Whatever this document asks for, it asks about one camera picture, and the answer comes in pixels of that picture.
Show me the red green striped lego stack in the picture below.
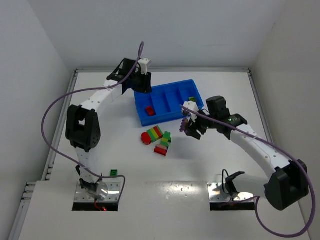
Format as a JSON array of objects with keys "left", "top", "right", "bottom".
[{"left": 141, "top": 125, "right": 164, "bottom": 145}]

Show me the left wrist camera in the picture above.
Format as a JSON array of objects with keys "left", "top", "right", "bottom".
[{"left": 138, "top": 58, "right": 151, "bottom": 75}]

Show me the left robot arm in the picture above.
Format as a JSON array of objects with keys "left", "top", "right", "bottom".
[{"left": 65, "top": 58, "right": 152, "bottom": 200}]

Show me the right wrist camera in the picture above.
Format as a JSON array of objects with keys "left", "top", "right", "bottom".
[{"left": 181, "top": 101, "right": 199, "bottom": 121}]

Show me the purple green lego stack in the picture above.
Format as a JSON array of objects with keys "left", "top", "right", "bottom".
[{"left": 179, "top": 118, "right": 189, "bottom": 132}]

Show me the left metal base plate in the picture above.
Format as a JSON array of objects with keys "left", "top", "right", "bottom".
[{"left": 74, "top": 182, "right": 121, "bottom": 203}]

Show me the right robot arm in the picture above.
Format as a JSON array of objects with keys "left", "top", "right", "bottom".
[{"left": 180, "top": 96, "right": 309, "bottom": 211}]

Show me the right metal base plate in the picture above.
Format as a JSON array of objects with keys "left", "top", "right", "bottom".
[{"left": 207, "top": 182, "right": 255, "bottom": 204}]

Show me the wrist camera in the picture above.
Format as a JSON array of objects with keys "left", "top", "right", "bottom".
[
  {"left": 138, "top": 58, "right": 151, "bottom": 75},
  {"left": 181, "top": 101, "right": 199, "bottom": 121}
]

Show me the red lego brick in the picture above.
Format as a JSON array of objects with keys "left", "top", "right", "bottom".
[{"left": 145, "top": 106, "right": 156, "bottom": 117}]

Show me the blue divided plastic bin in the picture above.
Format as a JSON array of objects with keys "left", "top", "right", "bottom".
[{"left": 134, "top": 79, "right": 204, "bottom": 127}]

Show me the small green lego brick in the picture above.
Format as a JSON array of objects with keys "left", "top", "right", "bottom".
[{"left": 110, "top": 169, "right": 118, "bottom": 177}]

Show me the metal base plate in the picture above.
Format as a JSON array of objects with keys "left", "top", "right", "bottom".
[
  {"left": 74, "top": 182, "right": 121, "bottom": 203},
  {"left": 207, "top": 182, "right": 255, "bottom": 204}
]

